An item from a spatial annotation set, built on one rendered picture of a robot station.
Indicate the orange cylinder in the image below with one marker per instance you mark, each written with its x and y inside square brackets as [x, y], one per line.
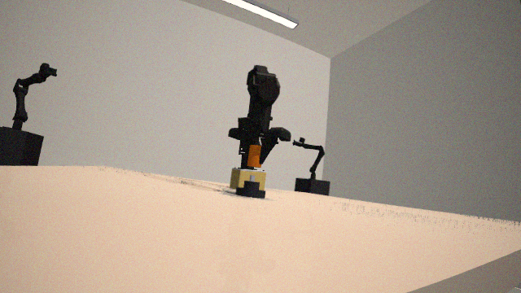
[254, 156]

